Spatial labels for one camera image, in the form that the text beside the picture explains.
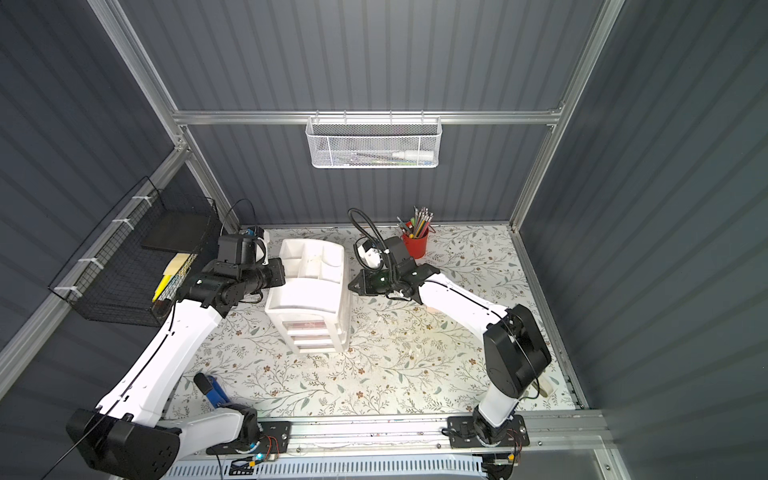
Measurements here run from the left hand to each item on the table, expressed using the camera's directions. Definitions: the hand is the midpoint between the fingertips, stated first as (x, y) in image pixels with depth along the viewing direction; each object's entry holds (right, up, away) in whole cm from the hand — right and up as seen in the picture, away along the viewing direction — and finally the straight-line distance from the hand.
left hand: (285, 268), depth 76 cm
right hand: (+17, -5, +4) cm, 18 cm away
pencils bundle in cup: (+36, +13, +27) cm, 47 cm away
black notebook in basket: (-31, +10, +3) cm, 32 cm away
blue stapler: (-20, -32, +2) cm, 38 cm away
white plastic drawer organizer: (+7, -7, 0) cm, 10 cm away
